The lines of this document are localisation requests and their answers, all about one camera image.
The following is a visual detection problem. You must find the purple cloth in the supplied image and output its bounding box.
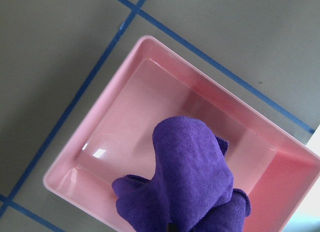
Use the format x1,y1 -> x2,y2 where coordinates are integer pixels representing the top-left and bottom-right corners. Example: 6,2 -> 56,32
112,116 -> 251,231

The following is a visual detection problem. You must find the pink plastic bin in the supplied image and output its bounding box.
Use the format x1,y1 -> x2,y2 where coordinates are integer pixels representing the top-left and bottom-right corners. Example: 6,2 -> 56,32
43,36 -> 320,231

